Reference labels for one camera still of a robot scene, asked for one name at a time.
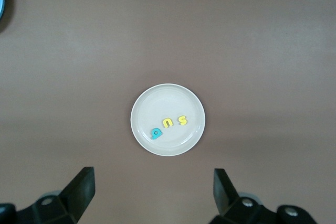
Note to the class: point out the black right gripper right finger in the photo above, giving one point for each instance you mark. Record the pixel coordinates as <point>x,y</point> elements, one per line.
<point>228,203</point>

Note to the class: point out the yellow foam letter s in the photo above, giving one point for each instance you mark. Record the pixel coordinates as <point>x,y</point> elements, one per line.
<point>182,120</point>

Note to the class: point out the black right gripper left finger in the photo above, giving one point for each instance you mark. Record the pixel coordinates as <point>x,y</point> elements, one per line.
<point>76,195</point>

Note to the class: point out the teal foam letter b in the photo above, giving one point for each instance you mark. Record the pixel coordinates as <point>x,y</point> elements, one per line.
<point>155,136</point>

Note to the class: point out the yellow foam letter u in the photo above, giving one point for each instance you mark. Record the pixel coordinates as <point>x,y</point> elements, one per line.
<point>164,123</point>

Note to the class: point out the brown beige plate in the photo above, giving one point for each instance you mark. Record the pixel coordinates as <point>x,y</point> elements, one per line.
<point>168,100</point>

